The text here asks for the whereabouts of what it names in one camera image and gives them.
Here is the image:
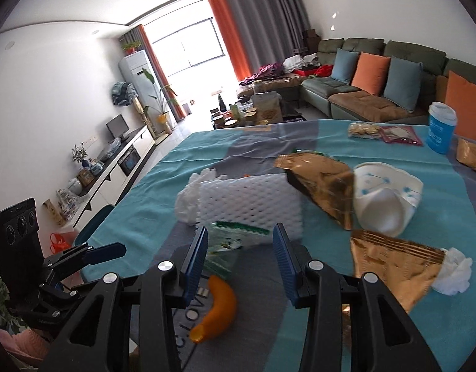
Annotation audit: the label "blue throw pillow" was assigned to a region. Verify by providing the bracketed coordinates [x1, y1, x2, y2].
[331, 48, 360, 85]
[384, 56, 423, 113]

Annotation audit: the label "pile of clothes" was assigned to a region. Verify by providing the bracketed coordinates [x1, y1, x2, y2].
[238, 55, 335, 97]

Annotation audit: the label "pink cloth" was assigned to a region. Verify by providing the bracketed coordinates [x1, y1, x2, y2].
[0, 329, 50, 372]

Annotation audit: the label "red snack packet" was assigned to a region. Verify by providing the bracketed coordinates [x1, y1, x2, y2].
[378, 126, 425, 147]

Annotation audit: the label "small gold foil packet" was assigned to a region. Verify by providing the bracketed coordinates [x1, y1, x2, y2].
[456, 138, 476, 176]

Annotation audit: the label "cluttered coffee table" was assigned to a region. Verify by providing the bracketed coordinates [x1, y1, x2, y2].
[210, 91, 305, 129]

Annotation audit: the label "green snack wrapper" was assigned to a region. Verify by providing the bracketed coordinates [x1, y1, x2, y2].
[291, 148, 331, 158]
[204, 220, 270, 280]

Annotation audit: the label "white standing air conditioner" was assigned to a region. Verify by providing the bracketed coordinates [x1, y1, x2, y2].
[118, 50, 161, 135]

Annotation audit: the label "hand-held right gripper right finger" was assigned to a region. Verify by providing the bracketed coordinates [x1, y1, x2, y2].
[273, 223, 442, 372]

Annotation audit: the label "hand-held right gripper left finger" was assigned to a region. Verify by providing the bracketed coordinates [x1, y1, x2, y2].
[38, 225, 209, 372]

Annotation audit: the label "orange peel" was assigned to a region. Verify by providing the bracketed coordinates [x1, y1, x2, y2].
[189, 275, 238, 344]

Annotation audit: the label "clear cracker packet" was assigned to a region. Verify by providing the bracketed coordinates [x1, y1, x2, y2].
[347, 122, 383, 140]

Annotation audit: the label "hanging denim clothes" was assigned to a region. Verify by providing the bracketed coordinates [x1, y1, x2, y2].
[112, 81, 139, 106]

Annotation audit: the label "white foam fruit net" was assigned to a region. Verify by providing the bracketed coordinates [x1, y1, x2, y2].
[197, 172, 305, 243]

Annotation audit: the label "red bag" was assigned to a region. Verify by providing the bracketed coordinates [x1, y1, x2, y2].
[50, 230, 78, 257]

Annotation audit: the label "brown paper bag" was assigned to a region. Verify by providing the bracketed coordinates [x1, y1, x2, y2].
[253, 92, 284, 123]

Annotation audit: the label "green sectional sofa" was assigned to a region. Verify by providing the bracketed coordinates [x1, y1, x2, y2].
[299, 38, 476, 125]

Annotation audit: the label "crushed white paper cup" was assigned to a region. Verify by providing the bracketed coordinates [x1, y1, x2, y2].
[352, 162, 423, 238]

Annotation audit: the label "gold foil snack bag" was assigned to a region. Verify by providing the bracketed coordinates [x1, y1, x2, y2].
[274, 151, 357, 232]
[350, 230, 447, 314]

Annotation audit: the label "tall green houseplant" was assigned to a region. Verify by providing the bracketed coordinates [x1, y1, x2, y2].
[141, 67, 181, 134]

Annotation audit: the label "black monitor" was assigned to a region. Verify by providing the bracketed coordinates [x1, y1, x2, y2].
[106, 115, 130, 142]

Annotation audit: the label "white crumpled tissue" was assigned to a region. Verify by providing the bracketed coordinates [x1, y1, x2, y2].
[431, 247, 474, 296]
[175, 168, 218, 224]

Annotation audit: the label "teal and grey tablecloth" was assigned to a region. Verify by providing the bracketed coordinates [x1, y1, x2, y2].
[73, 117, 476, 372]

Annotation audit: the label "orange throw pillow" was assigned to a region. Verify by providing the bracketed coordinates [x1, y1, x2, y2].
[351, 52, 391, 96]
[443, 70, 476, 133]

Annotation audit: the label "orange and grey side curtain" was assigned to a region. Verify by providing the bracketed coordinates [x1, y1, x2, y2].
[123, 24, 187, 123]

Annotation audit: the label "blue cup with white lid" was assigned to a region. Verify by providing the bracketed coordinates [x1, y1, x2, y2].
[425, 101, 458, 155]

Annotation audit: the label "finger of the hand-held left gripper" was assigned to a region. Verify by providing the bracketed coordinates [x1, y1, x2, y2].
[44, 242, 127, 277]
[40, 277, 107, 301]

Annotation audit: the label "teal chair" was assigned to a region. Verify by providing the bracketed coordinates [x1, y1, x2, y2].
[73, 204, 115, 247]

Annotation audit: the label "white media cabinet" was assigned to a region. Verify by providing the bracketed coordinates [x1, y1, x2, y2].
[42, 124, 158, 238]

